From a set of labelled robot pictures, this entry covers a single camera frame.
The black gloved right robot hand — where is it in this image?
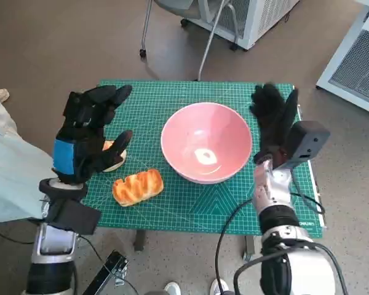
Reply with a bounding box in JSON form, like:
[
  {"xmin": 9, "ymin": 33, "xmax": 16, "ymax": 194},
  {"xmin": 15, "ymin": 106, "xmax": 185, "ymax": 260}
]
[{"xmin": 248, "ymin": 82, "xmax": 300, "ymax": 169}]

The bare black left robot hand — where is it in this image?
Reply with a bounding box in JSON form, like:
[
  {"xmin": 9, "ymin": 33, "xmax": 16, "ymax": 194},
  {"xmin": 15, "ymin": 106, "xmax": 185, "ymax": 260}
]
[{"xmin": 51, "ymin": 84, "xmax": 133, "ymax": 185}]

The round toy bread roll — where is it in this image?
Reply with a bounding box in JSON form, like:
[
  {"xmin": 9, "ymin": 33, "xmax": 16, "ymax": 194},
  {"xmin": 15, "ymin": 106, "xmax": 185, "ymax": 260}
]
[{"xmin": 101, "ymin": 140, "xmax": 127, "ymax": 173}]

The braided toy bread loaf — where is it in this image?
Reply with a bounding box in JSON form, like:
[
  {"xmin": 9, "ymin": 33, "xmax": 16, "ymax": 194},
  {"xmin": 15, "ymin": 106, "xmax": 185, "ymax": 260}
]
[{"xmin": 112, "ymin": 168, "xmax": 164, "ymax": 207}]

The pink bowl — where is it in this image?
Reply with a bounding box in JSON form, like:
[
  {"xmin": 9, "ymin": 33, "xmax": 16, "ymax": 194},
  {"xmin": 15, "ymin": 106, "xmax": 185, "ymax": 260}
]
[{"xmin": 160, "ymin": 103, "xmax": 253, "ymax": 185}]

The person's leg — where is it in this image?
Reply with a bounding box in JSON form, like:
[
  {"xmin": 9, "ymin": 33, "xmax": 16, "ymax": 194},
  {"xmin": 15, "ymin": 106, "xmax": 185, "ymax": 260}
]
[{"xmin": 0, "ymin": 92, "xmax": 60, "ymax": 222}]

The white cabinet with vent grille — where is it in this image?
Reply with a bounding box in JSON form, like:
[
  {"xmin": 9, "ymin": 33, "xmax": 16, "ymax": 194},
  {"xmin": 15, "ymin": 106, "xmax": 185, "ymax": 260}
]
[{"xmin": 315, "ymin": 6, "xmax": 369, "ymax": 119}]

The white wheeled vented unit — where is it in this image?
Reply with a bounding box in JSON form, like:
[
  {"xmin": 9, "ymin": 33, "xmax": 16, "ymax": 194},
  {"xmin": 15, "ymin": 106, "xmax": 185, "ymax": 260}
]
[{"xmin": 180, "ymin": 0, "xmax": 301, "ymax": 52}]

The dark metal table leg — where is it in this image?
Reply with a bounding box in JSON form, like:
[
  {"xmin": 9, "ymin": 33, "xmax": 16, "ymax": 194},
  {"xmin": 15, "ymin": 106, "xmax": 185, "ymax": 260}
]
[
  {"xmin": 242, "ymin": 235, "xmax": 255, "ymax": 262},
  {"xmin": 133, "ymin": 230, "xmax": 147, "ymax": 252}
]

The green cutting mat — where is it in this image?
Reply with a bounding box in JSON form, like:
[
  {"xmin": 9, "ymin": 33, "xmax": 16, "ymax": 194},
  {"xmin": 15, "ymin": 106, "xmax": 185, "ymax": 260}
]
[{"xmin": 81, "ymin": 79, "xmax": 324, "ymax": 240}]

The black metal stand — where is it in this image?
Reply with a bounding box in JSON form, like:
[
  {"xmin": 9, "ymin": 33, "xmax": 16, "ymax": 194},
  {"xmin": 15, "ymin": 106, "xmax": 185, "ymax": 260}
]
[{"xmin": 81, "ymin": 250, "xmax": 130, "ymax": 295}]

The person's white shoe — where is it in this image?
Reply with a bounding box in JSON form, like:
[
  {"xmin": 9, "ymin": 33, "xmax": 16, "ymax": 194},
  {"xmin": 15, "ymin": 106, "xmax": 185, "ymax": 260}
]
[
  {"xmin": 209, "ymin": 278, "xmax": 230, "ymax": 295},
  {"xmin": 163, "ymin": 281, "xmax": 181, "ymax": 295}
]

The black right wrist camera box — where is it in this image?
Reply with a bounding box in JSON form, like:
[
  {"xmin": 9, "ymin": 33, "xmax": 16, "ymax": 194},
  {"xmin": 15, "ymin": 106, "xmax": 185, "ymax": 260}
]
[{"xmin": 273, "ymin": 120, "xmax": 331, "ymax": 170}]

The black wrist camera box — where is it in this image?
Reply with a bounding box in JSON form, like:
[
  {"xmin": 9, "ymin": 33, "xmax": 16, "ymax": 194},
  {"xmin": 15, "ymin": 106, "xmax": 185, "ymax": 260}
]
[
  {"xmin": 273, "ymin": 120, "xmax": 331, "ymax": 170},
  {"xmin": 46, "ymin": 199, "xmax": 102, "ymax": 236}
]

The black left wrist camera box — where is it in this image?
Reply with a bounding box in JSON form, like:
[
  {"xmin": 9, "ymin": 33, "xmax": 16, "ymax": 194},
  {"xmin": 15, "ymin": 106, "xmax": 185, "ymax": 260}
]
[{"xmin": 46, "ymin": 199, "xmax": 102, "ymax": 236}]

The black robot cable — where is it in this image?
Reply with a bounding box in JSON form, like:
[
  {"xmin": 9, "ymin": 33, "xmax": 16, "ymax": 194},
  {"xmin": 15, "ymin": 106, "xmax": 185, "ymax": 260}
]
[
  {"xmin": 290, "ymin": 181, "xmax": 327, "ymax": 216},
  {"xmin": 216, "ymin": 199, "xmax": 255, "ymax": 295},
  {"xmin": 232, "ymin": 245, "xmax": 349, "ymax": 295}
]

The thin black floor cable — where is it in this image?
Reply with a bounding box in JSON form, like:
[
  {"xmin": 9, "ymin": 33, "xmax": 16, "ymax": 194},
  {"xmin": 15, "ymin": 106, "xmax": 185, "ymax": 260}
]
[
  {"xmin": 0, "ymin": 222, "xmax": 35, "ymax": 246},
  {"xmin": 76, "ymin": 235, "xmax": 139, "ymax": 295}
]

